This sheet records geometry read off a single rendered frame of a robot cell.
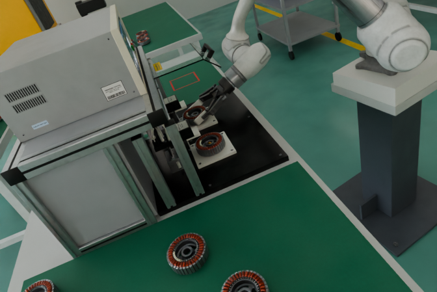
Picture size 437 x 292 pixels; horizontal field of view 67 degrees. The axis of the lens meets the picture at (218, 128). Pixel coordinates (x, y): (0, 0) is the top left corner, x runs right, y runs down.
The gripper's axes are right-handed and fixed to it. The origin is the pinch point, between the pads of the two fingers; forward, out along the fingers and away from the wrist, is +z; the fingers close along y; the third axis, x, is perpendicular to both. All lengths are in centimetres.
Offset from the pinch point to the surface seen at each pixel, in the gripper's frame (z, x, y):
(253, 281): 7, 0, -81
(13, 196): 117, 16, 51
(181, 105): 1.0, 8.2, -0.8
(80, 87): 11, 48, -32
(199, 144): 3.2, 2.3, -24.3
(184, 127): 1.8, 12.9, -26.3
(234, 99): -16.2, -11.5, 6.2
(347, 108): -72, -120, 65
